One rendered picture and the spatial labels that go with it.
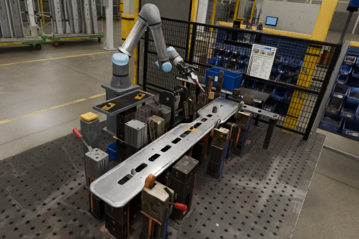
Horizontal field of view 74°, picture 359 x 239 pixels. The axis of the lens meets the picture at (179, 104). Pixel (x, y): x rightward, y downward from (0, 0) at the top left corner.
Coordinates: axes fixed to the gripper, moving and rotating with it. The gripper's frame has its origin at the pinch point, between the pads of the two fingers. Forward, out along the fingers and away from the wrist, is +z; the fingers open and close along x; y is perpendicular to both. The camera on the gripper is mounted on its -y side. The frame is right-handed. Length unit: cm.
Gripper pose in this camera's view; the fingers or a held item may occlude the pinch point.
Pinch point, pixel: (196, 81)
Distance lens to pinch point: 192.3
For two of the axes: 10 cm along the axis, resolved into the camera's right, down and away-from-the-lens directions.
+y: -5.4, 3.0, -7.9
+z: 6.1, 7.8, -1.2
